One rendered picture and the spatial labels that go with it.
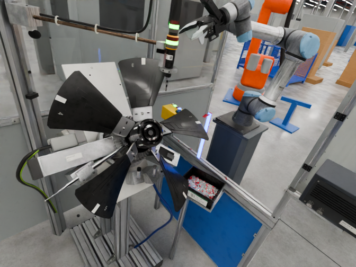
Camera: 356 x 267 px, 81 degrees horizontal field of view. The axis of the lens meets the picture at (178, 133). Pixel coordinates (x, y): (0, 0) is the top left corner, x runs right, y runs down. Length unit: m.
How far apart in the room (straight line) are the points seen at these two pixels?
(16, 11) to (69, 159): 0.61
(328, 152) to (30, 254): 2.70
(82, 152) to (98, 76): 0.42
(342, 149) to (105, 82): 2.16
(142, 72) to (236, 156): 0.92
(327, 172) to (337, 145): 1.54
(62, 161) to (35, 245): 1.23
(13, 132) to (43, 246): 0.93
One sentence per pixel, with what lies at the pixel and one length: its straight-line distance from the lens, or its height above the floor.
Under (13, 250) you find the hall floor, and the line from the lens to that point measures 2.10.
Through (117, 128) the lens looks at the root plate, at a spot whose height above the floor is 1.22.
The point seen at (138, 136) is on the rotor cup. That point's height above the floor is 1.22.
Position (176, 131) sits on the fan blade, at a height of 1.18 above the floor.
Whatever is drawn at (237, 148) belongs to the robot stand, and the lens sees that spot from 1.53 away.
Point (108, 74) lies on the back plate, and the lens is 1.18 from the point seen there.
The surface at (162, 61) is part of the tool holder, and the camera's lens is 0.83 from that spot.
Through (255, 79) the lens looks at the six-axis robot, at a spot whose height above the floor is 0.57.
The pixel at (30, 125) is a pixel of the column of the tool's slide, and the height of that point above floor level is 1.02.
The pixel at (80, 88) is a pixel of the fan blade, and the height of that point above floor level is 1.38.
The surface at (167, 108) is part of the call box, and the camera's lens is 1.41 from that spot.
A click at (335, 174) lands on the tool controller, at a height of 1.24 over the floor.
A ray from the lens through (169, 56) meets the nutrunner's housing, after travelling 0.82.
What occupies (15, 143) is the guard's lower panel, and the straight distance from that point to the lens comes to 1.57.
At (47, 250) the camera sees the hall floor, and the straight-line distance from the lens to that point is 2.02.
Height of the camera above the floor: 1.69
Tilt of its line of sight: 32 degrees down
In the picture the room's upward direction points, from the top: 10 degrees clockwise
